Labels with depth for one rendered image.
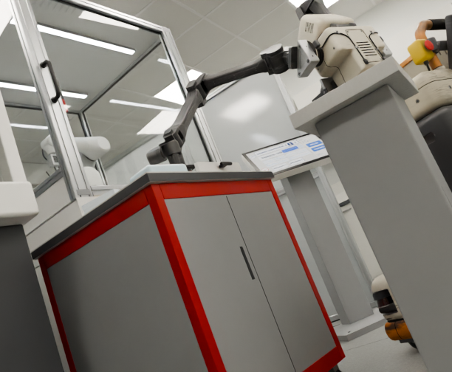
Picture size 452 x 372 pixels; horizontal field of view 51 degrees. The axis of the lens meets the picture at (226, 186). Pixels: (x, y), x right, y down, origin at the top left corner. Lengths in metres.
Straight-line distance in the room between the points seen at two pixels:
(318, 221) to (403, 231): 1.72
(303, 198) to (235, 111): 1.33
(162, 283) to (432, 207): 0.67
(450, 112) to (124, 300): 1.08
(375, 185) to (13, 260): 0.97
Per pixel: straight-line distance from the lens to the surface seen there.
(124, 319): 1.37
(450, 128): 1.55
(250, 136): 3.87
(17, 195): 1.43
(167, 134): 1.84
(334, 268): 2.85
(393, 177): 1.18
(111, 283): 1.38
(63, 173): 1.92
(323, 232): 2.86
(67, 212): 1.91
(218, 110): 4.05
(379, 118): 1.20
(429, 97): 1.57
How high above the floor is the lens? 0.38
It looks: 13 degrees up
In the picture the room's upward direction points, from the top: 22 degrees counter-clockwise
